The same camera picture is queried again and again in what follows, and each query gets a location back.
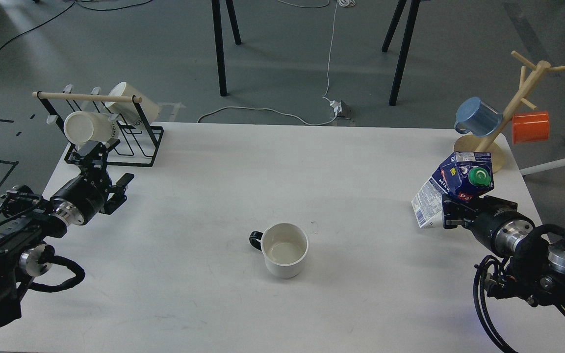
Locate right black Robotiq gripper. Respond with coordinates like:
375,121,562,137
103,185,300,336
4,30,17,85
442,195,518,246

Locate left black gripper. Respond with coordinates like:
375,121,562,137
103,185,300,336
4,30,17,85
50,139,134,226

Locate blue white milk carton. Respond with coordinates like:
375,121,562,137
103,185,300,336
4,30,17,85
411,151,495,228

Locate white mug black handle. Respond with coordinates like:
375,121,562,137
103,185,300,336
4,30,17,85
249,223,309,279

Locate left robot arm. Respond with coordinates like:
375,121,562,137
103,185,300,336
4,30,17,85
0,138,134,327

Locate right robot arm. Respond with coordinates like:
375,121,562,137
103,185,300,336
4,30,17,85
442,194,565,353

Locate white mug front on rack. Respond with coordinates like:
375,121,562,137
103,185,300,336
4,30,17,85
64,111,119,146

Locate white mug on rack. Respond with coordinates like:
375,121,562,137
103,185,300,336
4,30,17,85
104,82,160,130
64,111,119,146

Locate white mug rear on rack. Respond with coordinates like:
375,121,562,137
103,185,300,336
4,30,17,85
104,82,160,130

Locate wooden mug tree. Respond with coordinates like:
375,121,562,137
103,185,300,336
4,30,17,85
453,50,565,172

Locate blue mug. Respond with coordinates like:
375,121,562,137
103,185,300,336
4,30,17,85
454,97,503,138

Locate orange mug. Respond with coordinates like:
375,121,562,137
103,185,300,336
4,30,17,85
512,111,550,145

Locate black table legs left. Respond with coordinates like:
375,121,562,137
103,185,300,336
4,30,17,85
211,0,242,97

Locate black table legs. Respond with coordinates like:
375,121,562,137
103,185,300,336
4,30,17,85
211,0,242,97
382,0,421,106

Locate black table legs right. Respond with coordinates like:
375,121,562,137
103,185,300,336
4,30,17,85
382,0,421,106

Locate black wire cup rack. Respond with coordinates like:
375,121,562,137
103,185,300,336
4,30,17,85
33,84,164,167

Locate black floor cable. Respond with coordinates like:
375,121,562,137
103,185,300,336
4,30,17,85
0,0,153,83

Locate white power cable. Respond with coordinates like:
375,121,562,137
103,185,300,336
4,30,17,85
197,0,357,126

